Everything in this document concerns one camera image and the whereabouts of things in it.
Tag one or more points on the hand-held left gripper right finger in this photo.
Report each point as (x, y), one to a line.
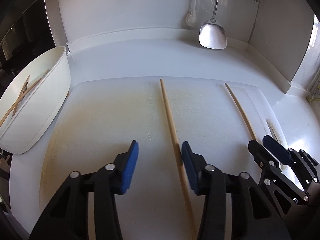
(190, 167)

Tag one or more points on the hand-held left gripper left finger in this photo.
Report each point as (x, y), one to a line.
(130, 167)

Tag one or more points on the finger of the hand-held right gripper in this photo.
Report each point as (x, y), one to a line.
(265, 165)
(275, 146)

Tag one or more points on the white round basin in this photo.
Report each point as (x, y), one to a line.
(50, 100)

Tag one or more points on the yellow gas pipe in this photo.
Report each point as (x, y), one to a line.
(311, 100)

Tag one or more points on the white plastic cutting board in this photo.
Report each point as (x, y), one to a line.
(112, 110)

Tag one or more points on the metal spatula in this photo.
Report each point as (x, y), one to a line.
(213, 36)

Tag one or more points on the white dish brush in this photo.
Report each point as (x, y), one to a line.
(192, 18)

